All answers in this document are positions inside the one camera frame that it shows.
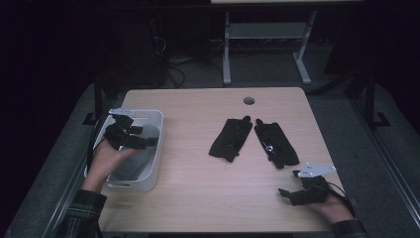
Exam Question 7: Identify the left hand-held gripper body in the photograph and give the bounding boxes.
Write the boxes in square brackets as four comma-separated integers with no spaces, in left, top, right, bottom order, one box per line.
[103,106,137,151]

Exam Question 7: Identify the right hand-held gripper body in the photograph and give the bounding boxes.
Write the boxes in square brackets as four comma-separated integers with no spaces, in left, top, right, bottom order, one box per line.
[288,161,338,207]

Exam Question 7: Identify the white plastic basket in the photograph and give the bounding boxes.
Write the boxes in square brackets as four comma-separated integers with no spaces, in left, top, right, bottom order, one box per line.
[83,108,164,193]

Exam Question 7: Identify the person's right hand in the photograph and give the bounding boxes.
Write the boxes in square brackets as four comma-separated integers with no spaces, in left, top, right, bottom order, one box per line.
[305,192,357,225]

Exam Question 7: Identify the person's left hand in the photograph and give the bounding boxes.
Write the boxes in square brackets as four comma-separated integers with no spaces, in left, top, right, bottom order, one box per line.
[81,139,142,193]

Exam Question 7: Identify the black glove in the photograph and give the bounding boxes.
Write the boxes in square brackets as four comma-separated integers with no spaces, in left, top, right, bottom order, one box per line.
[208,115,254,164]
[254,118,301,171]

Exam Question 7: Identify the black metal stand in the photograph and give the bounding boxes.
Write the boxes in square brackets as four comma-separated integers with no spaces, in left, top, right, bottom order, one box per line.
[363,70,391,131]
[81,70,104,127]

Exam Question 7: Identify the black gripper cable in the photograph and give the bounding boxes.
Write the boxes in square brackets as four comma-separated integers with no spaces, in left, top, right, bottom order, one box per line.
[321,180,358,219]
[85,113,112,175]

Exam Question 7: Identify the black floor cables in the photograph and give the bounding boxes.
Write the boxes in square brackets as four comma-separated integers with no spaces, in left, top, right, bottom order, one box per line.
[150,34,226,89]

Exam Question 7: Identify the aluminium frame rail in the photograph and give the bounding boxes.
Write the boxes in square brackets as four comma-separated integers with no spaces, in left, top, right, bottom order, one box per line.
[41,153,88,238]
[350,98,420,230]

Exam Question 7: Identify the white metal frame table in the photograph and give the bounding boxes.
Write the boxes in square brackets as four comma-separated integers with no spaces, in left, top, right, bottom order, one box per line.
[210,0,365,86]

